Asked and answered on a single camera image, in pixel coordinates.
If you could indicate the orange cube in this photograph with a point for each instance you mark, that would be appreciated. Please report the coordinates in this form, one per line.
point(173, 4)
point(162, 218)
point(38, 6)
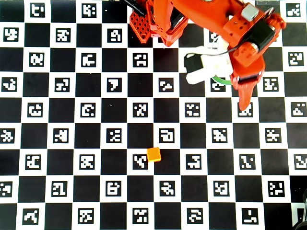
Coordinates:
point(153, 154)

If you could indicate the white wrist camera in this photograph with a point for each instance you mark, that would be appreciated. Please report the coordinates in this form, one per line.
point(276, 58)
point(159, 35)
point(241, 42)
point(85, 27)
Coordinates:
point(211, 64)

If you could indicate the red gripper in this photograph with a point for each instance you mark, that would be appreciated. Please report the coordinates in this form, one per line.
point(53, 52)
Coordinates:
point(248, 79)

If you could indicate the black white marker mat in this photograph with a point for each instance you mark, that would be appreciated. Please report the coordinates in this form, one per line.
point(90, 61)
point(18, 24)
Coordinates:
point(91, 134)

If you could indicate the red robot arm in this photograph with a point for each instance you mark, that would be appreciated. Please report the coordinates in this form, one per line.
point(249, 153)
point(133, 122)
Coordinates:
point(204, 14)

